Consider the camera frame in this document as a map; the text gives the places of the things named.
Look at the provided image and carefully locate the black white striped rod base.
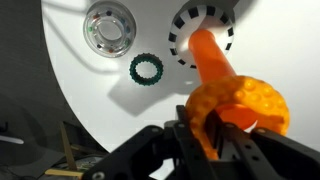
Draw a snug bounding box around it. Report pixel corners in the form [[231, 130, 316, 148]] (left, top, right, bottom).
[[167, 4, 235, 70]]

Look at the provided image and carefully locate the white bar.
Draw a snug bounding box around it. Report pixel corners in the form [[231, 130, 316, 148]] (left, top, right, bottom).
[[0, 134, 25, 145]]

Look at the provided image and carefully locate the orange rod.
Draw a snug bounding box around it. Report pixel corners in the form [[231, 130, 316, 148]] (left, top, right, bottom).
[[187, 28, 258, 132]]

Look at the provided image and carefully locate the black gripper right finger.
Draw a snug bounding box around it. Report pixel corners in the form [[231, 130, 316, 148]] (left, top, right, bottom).
[[204, 109, 320, 180]]

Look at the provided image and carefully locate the clear ring with beads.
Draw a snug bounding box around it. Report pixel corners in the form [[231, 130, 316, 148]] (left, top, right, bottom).
[[82, 0, 137, 59]]

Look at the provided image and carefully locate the orange bumpy ring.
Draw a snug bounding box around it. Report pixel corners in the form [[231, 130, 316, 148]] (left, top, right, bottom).
[[184, 75, 291, 161]]

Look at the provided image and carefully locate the dark green ring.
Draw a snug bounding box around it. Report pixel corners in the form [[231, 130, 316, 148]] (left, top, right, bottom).
[[128, 52, 165, 87]]

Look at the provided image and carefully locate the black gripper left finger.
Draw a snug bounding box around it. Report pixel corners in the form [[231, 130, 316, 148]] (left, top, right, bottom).
[[81, 104, 218, 180]]

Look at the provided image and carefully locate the wooden stick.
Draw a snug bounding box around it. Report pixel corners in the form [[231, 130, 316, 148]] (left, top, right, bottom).
[[44, 168, 84, 178], [59, 121, 78, 172]]

